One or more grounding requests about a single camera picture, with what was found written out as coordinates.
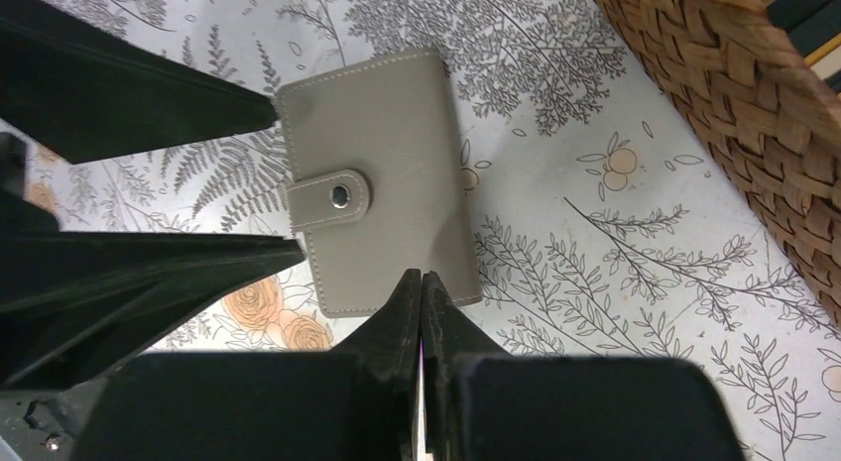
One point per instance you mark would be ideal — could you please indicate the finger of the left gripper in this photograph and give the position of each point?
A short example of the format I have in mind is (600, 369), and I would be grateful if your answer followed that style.
(88, 95)
(76, 305)

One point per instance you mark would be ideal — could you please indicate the brown wicker divided basket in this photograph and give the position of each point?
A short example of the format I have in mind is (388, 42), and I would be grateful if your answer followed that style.
(769, 122)

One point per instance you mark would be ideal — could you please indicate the grey leather card holder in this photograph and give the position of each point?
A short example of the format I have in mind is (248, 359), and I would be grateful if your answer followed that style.
(377, 185)

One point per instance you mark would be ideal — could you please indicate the floral patterned table mat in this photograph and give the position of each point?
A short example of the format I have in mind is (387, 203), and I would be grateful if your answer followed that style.
(603, 225)

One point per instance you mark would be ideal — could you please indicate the cards stack in basket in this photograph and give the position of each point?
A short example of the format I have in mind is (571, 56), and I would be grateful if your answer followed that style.
(813, 26)

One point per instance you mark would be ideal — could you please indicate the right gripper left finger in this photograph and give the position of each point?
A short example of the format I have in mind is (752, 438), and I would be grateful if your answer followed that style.
(384, 398)

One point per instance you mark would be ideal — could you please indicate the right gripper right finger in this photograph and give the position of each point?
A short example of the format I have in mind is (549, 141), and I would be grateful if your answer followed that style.
(464, 377)

